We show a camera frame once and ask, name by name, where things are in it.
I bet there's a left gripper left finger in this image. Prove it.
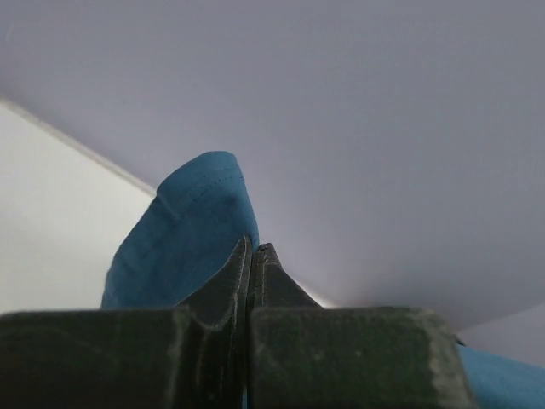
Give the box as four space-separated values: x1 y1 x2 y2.
1 238 252 408

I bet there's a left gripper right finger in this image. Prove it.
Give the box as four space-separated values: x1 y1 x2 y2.
249 244 475 408

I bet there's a teal blue t shirt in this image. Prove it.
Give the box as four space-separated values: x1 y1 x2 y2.
101 151 259 309

